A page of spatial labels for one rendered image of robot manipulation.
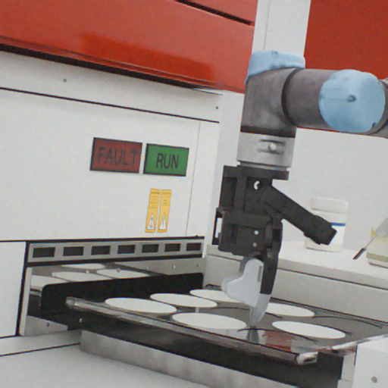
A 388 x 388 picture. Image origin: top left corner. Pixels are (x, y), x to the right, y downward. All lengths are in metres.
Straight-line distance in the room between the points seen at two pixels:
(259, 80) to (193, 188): 0.40
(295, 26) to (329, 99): 3.84
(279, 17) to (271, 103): 3.63
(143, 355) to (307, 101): 0.41
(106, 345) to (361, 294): 0.42
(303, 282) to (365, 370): 0.65
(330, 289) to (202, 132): 0.33
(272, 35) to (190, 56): 3.34
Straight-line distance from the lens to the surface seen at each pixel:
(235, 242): 1.33
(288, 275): 1.67
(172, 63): 1.52
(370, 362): 1.02
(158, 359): 1.40
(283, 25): 4.98
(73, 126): 1.43
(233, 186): 1.36
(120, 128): 1.52
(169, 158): 1.62
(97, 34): 1.38
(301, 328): 1.42
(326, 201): 1.88
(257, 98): 1.34
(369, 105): 1.27
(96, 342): 1.46
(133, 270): 1.57
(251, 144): 1.33
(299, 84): 1.30
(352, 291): 1.62
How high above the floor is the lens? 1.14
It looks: 3 degrees down
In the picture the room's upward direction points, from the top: 7 degrees clockwise
